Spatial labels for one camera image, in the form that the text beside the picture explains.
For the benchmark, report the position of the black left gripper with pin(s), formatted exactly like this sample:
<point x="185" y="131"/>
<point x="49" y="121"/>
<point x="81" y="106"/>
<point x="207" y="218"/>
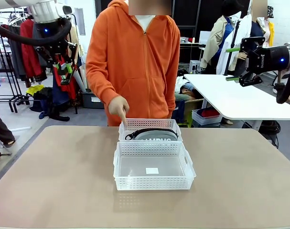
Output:
<point x="48" y="35"/>

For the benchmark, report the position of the white tube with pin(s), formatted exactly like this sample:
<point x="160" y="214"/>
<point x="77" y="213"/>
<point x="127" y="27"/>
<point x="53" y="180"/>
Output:
<point x="20" y="128"/>

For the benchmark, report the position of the white label in large basket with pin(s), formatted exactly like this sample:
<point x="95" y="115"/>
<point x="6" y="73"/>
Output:
<point x="152" y="171"/>

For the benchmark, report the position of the person's left forearm orange sleeve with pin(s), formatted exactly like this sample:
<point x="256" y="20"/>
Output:
<point x="170" y="100"/>

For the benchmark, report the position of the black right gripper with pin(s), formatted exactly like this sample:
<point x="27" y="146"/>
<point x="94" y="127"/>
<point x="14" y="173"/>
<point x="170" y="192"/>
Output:
<point x="271" y="58"/>

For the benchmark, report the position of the person's right forearm orange sleeve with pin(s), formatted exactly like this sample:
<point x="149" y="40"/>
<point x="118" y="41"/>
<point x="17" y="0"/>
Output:
<point x="99" y="83"/>

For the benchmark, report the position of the person's right hand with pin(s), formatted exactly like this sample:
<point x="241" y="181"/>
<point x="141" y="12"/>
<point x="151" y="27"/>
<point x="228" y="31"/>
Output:
<point x="118" y="106"/>

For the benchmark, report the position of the yellow hanging garment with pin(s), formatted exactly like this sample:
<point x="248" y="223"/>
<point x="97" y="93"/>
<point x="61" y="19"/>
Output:
<point x="271" y="35"/>

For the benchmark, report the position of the black bag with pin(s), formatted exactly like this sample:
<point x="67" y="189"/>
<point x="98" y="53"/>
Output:
<point x="270" y="131"/>

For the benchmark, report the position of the red hanging dress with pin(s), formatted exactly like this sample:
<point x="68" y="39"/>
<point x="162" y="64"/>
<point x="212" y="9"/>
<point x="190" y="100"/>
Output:
<point x="71" y="89"/>

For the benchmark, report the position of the beige hanging garment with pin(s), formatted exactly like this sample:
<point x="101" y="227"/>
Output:
<point x="74" y="33"/>

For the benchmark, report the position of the mixed clothes heap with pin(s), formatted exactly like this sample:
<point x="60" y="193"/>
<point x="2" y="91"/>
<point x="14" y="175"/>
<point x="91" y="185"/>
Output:
<point x="183" y="86"/>

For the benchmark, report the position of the white paper roll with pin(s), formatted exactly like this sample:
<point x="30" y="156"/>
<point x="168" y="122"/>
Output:
<point x="79" y="82"/>

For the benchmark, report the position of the yellow crumpled garment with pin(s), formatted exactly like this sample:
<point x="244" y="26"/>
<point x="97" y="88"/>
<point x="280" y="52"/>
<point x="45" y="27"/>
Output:
<point x="35" y="89"/>

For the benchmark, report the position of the black stand pole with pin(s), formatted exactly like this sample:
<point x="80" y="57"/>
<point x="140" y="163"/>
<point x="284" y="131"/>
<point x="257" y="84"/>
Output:
<point x="233" y="40"/>

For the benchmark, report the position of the white storage box red contents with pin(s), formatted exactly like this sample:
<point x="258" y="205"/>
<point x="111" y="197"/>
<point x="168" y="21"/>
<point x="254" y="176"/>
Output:
<point x="207" y="115"/>

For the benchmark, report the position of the black metal clothes rack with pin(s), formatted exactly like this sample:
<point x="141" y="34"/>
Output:
<point x="13" y="105"/>

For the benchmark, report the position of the grey storage bin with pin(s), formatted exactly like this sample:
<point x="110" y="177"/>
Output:
<point x="92" y="100"/>

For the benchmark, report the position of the white hanging coat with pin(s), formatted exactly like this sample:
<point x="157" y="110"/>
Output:
<point x="243" y="28"/>

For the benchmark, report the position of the large white perforated plastic basket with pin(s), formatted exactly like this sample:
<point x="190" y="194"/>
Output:
<point x="154" y="183"/>

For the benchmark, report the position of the cream cardboard tube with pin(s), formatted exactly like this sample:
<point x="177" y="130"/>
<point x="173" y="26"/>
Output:
<point x="83" y="74"/>

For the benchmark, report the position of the white background table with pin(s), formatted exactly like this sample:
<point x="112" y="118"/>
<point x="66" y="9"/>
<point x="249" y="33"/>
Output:
<point x="242" y="102"/>

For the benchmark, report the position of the small white perforated plastic basket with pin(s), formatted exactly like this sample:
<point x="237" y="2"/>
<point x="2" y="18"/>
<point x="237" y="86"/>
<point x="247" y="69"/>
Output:
<point x="147" y="124"/>

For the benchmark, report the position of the lime green stool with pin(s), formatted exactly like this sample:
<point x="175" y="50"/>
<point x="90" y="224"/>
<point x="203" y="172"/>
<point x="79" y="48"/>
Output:
<point x="189" y="119"/>

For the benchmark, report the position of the bystander leg and shoe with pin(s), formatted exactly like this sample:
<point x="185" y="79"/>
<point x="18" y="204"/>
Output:
<point x="1" y="128"/>

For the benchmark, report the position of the person in orange hoodie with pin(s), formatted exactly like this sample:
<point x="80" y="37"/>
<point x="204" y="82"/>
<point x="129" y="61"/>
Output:
<point x="140" y="71"/>

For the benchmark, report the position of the dark grey hanging garment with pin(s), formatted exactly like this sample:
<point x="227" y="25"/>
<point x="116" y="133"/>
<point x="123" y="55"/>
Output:
<point x="15" y="55"/>

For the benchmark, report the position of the dark red hanging jacket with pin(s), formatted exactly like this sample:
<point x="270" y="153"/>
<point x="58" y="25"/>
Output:
<point x="27" y="55"/>

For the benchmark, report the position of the dark clothes pile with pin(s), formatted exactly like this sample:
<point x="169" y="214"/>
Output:
<point x="51" y="105"/>

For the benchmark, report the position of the grey CAMPUS zip pouch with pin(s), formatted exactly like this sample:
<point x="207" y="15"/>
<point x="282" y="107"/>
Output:
<point x="147" y="136"/>

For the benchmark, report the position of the mannequin with beige coat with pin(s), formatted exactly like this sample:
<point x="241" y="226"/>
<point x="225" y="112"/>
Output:
<point x="214" y="43"/>

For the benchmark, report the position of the small white appliance box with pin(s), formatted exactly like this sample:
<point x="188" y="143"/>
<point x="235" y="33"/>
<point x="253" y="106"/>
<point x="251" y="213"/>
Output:
<point x="195" y="66"/>

